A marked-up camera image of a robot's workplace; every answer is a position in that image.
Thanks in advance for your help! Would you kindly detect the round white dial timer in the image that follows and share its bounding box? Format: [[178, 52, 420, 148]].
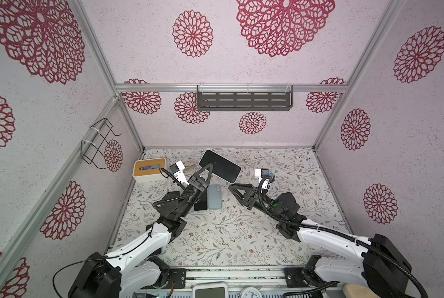
[[239, 287, 263, 298]]

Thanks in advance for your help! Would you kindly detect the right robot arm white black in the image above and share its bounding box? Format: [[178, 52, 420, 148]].
[[229, 184, 412, 298]]

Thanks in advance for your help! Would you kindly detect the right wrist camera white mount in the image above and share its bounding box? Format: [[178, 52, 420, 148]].
[[255, 168, 275, 191]]

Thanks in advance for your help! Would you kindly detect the grey wall shelf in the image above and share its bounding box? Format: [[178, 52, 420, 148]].
[[196, 86, 293, 112]]

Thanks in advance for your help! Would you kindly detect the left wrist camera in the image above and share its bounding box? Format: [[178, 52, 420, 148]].
[[169, 161, 189, 186]]

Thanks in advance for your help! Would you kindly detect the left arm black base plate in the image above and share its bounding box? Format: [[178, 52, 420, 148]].
[[157, 268, 187, 290]]

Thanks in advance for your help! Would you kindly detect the black phone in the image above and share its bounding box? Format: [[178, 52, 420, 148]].
[[194, 199, 208, 211], [198, 150, 241, 183]]

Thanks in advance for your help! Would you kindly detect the beige sponge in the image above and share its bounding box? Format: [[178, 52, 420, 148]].
[[342, 284, 376, 298]]

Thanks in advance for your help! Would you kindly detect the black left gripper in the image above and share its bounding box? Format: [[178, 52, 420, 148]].
[[180, 164, 212, 219]]

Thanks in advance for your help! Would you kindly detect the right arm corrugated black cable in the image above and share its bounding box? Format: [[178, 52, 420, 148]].
[[257, 174, 429, 298]]

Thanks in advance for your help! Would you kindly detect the white digital display device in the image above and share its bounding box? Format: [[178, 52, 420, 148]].
[[192, 282, 229, 298]]

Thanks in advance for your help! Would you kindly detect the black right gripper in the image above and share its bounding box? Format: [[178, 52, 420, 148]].
[[232, 183, 284, 224]]

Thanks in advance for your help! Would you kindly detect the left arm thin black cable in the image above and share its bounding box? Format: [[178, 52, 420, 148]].
[[52, 167, 193, 298]]

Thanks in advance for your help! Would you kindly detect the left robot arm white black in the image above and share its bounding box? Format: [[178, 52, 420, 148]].
[[67, 163, 213, 298]]

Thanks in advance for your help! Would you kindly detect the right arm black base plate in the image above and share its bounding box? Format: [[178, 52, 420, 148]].
[[283, 264, 338, 288]]

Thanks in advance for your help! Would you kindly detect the black wire wall basket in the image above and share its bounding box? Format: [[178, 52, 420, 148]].
[[80, 118, 124, 173]]

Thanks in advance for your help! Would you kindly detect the white box with wooden top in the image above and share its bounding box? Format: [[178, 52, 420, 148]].
[[132, 158, 166, 183]]

